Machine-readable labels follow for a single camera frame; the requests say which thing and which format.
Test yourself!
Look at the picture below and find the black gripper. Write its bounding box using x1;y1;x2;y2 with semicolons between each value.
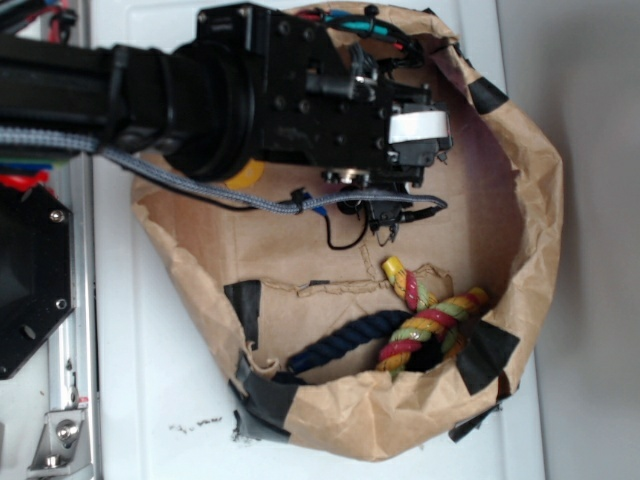
195;3;452;231

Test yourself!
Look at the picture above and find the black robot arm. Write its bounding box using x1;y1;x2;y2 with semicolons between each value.
1;1;452;229

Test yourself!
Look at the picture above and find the yellow rubber duck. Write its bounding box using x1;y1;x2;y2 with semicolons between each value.
224;159;265;190

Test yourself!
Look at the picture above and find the brown paper bag bin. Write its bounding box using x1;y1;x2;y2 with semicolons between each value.
132;6;563;461

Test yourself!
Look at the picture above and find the multicolour knotted rope toy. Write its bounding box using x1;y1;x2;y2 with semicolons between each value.
376;256;489;376

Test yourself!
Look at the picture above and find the dark blue rope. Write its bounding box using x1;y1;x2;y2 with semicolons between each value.
287;309;414;375

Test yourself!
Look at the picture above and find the coloured wire bundle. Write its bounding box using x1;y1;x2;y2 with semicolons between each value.
299;4;426;66

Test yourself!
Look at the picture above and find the thin black wire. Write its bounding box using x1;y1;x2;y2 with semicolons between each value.
202;187;369;251

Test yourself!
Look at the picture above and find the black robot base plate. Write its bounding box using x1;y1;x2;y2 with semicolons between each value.
1;185;74;380

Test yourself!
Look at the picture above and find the aluminium rail frame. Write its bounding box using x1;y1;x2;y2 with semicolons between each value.
38;0;104;480

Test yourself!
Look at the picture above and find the grey braided cable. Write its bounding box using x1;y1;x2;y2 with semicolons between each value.
0;125;449;217

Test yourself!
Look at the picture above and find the metal corner bracket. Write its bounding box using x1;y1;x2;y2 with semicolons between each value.
27;409;91;479

